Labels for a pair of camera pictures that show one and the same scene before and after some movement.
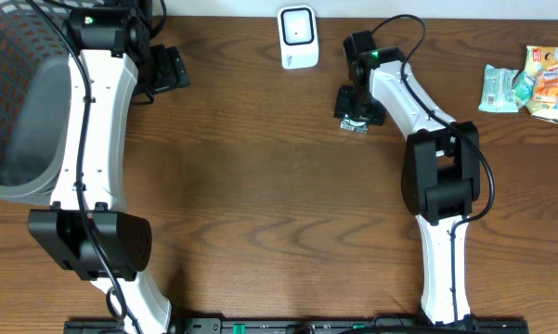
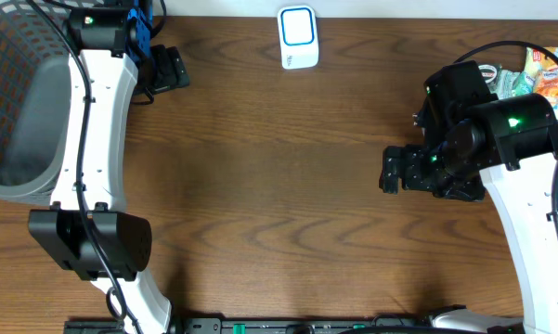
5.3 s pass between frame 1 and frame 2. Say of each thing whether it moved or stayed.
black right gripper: moved
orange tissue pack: stayed
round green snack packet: moved
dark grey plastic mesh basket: stayed
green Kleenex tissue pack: stayed
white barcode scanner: stayed
